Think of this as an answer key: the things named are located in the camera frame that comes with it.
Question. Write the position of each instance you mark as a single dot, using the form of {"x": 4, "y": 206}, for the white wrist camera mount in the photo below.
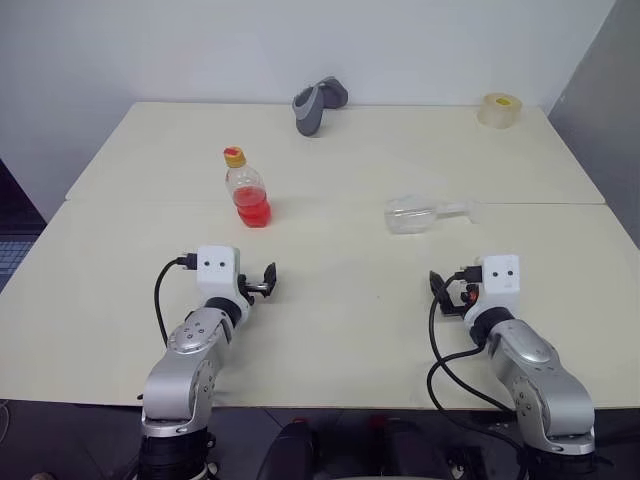
{"x": 216, "y": 270}
{"x": 501, "y": 281}

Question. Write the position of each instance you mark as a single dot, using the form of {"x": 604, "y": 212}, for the dark rounded shape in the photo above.
{"x": 290, "y": 450}
{"x": 407, "y": 450}

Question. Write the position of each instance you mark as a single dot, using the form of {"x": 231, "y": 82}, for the clear tape roll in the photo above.
{"x": 499, "y": 111}

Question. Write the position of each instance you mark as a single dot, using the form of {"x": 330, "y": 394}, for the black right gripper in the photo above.
{"x": 472, "y": 295}

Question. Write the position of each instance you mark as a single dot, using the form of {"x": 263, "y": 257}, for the grey curved plastic object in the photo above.
{"x": 312, "y": 110}

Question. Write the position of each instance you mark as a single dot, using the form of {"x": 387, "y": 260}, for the bottle with red liquid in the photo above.
{"x": 251, "y": 200}

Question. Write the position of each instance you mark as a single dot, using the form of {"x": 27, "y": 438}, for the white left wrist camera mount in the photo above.
{"x": 216, "y": 270}

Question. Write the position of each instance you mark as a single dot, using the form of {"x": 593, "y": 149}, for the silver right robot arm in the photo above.
{"x": 540, "y": 370}

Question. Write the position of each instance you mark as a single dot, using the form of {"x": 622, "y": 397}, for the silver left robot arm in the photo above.
{"x": 180, "y": 370}

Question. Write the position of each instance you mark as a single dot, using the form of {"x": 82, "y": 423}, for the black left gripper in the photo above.
{"x": 249, "y": 280}

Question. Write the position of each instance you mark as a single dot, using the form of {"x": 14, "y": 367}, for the yellow red bottle cap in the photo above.
{"x": 235, "y": 156}

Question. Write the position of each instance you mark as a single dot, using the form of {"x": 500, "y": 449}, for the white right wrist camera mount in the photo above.
{"x": 501, "y": 281}

